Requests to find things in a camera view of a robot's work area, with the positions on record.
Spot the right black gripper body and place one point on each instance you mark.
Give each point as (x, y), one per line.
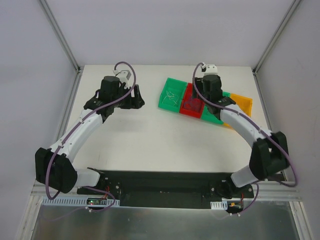
(199, 83)

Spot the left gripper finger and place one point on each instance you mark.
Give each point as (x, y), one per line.
(137, 94)
(138, 102)

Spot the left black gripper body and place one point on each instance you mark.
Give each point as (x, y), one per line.
(135, 97)

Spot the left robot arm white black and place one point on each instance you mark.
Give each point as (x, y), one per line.
(54, 165)

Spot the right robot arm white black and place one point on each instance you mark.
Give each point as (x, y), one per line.
(269, 150)

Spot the red plastic bin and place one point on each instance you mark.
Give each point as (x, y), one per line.
(190, 106)

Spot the left green plastic bin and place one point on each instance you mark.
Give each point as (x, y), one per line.
(172, 94)

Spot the green plastic bin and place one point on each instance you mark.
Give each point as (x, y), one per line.
(208, 117)
(172, 94)

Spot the right green plastic bin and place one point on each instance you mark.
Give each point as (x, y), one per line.
(208, 117)

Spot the yellow plastic bin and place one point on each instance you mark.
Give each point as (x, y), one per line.
(243, 102)

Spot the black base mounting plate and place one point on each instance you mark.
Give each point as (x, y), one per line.
(158, 189)

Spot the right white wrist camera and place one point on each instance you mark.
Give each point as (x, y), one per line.
(209, 70)

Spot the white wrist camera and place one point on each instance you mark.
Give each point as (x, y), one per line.
(209, 70)
(123, 75)

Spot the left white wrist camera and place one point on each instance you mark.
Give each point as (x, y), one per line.
(123, 75)

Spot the left aluminium frame post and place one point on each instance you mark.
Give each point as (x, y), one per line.
(59, 34)

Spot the left white cable duct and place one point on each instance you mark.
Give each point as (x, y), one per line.
(80, 202)

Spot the white cable duct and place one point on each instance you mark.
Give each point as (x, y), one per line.
(219, 205)
(80, 202)

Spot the right white cable duct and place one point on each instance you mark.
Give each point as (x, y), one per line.
(219, 205)

